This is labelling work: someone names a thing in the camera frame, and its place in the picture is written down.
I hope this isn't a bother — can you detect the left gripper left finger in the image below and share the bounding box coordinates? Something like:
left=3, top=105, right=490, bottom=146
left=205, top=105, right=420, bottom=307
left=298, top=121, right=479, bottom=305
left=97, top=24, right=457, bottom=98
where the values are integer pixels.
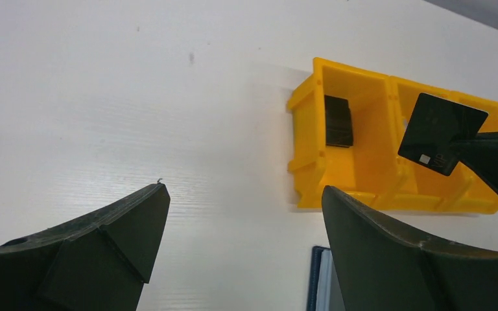
left=0, top=183, right=171, bottom=310

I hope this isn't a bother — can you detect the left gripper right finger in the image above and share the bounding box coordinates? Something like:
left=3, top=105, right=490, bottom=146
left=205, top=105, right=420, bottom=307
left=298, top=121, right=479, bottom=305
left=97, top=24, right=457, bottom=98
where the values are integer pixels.
left=322, top=186, right=498, bottom=310

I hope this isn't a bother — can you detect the blue card holder wallet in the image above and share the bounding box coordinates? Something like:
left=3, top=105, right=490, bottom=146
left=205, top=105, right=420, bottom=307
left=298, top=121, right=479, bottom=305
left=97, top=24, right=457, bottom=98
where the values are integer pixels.
left=306, top=246, right=346, bottom=311

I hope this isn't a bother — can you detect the black VIP card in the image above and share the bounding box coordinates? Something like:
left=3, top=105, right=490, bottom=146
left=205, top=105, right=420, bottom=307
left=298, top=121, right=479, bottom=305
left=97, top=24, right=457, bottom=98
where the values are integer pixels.
left=398, top=93, right=488, bottom=176

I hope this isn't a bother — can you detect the black cards stack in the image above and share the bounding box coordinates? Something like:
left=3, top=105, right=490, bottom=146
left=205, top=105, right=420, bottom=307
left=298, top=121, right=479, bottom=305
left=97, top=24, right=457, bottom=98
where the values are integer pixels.
left=324, top=95, right=353, bottom=148

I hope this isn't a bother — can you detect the orange three-compartment tray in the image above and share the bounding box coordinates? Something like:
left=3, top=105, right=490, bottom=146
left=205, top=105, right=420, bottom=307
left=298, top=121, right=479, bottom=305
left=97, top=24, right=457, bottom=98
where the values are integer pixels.
left=287, top=58, right=498, bottom=214

